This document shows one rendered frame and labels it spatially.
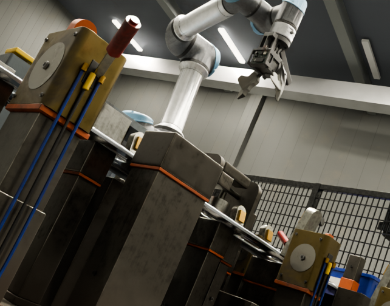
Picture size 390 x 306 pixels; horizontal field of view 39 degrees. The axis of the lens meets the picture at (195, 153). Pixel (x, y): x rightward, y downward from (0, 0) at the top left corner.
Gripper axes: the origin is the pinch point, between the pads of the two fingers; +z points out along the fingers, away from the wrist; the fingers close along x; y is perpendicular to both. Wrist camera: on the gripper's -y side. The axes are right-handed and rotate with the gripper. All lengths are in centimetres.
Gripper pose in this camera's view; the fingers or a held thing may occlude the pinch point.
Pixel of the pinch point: (257, 101)
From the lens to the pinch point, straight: 163.6
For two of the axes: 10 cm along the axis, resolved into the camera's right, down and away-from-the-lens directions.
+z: -4.0, 8.8, -2.5
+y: -6.1, -4.6, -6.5
